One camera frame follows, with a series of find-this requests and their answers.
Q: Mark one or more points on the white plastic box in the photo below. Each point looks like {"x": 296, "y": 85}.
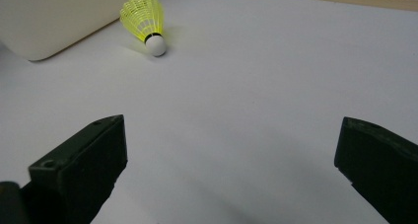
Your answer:
{"x": 49, "y": 16}

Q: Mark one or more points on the yellow shuttlecock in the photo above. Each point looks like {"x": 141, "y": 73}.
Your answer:
{"x": 146, "y": 20}

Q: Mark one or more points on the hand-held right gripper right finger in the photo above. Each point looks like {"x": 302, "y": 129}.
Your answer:
{"x": 381, "y": 164}

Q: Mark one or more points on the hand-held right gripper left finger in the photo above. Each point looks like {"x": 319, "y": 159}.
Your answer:
{"x": 79, "y": 164}

